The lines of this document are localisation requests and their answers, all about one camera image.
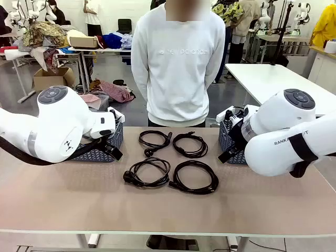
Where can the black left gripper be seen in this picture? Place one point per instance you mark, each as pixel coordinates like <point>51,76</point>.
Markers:
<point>108,145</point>

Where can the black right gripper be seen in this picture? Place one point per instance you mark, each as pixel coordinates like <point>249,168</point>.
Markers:
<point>236,131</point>

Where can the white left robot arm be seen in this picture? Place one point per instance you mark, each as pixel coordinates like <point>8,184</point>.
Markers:
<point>57,123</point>

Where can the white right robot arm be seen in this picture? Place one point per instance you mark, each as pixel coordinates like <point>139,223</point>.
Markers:
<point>275,157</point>

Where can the blue lattice plastic basket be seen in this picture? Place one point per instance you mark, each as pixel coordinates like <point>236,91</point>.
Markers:
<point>113,136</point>
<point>225,141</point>

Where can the pink checked cloth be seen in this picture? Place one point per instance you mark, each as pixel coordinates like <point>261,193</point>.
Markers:
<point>90,99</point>

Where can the red plaid cloth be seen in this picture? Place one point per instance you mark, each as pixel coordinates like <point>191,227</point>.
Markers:
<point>113,90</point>

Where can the white table leg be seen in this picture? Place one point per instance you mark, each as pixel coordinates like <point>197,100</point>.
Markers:
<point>89,240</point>
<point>237,242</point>

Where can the empty white table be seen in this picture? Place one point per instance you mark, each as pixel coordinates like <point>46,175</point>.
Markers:
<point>262,76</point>

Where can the open brown cardboard box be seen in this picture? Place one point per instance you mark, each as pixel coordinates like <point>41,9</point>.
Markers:
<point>52,78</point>

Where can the black flat floor item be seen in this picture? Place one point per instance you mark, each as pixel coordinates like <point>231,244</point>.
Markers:
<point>170,242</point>

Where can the person in white sweatshirt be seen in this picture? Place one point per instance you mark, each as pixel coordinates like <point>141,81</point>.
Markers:
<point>178,65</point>

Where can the white table with clothes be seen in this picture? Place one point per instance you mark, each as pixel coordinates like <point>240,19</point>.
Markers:
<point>86,50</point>

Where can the heap of blue clothes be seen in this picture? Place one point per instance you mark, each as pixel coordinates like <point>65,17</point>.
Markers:
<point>111,40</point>

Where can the beige closed cardboard box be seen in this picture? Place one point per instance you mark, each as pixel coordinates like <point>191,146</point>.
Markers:
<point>83,42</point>

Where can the black office chair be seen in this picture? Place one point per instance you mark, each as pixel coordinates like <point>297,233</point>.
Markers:
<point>124,25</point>

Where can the white cabinet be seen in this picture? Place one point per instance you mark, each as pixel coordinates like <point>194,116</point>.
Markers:
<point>323,65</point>

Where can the grey table with robots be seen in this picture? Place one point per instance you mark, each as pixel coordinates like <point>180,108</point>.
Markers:
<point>288,39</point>

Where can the black tripod pole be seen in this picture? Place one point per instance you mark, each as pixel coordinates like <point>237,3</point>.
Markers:
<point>282,34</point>

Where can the pile of patterned clothes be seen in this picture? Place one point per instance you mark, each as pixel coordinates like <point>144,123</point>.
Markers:
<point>44,34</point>

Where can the person in white t-shirt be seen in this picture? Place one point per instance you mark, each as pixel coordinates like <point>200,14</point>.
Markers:
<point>92,15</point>

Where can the person in beige top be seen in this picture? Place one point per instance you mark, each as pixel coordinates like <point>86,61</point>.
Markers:
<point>249,15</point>

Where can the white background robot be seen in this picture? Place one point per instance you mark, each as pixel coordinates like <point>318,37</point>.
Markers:
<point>302,18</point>
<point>48,11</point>
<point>17,13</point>
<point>264,18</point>

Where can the person in floral shirt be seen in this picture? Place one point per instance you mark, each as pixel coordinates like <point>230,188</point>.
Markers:
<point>225,11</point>

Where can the person in dark clothes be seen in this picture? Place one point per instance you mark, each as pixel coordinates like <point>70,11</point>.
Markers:
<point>59,15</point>

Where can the white roll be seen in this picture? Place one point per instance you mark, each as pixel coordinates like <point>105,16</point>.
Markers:
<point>330,46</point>

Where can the person in yellow jacket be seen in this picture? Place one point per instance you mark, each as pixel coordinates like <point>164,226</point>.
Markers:
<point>325,26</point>

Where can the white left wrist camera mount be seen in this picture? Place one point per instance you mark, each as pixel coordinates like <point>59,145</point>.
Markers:
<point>118,115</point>

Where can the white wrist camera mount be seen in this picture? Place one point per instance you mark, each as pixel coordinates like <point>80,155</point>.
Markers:
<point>223,114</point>
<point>118,115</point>

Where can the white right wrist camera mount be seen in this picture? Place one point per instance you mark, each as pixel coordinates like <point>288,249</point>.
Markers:
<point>223,114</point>

